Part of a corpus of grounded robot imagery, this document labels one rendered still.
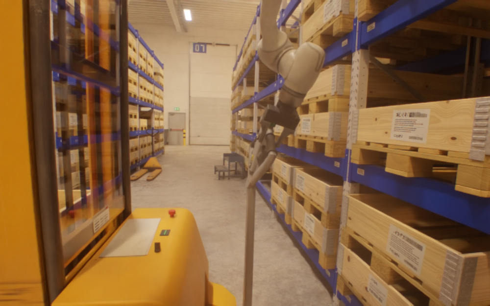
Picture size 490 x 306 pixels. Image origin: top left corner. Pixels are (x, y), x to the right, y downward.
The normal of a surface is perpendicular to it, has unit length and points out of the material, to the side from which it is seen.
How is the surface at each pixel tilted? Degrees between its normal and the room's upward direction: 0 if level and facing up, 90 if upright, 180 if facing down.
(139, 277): 0
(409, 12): 90
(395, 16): 90
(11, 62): 90
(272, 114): 118
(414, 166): 90
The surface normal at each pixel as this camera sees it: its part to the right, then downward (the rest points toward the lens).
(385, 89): 0.14, 0.11
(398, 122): -0.99, -0.01
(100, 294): 0.03, -0.99
